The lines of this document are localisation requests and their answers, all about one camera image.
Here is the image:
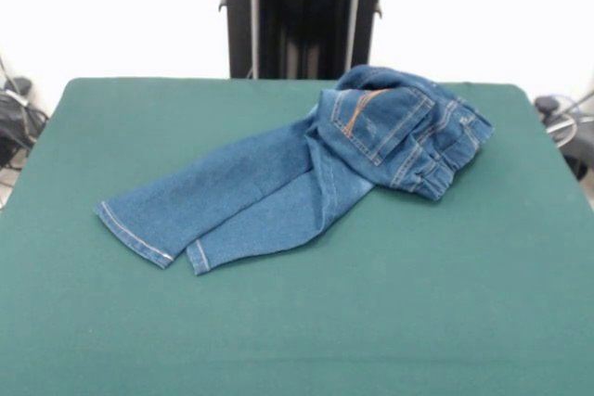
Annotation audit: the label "blue denim jeans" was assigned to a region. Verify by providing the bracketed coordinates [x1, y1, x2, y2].
[96, 64, 496, 276]

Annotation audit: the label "dark green table cloth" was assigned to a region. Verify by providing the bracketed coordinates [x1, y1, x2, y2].
[0, 76, 594, 396]

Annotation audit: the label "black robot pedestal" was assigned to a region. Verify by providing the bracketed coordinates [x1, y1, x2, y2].
[215, 0, 405, 82]

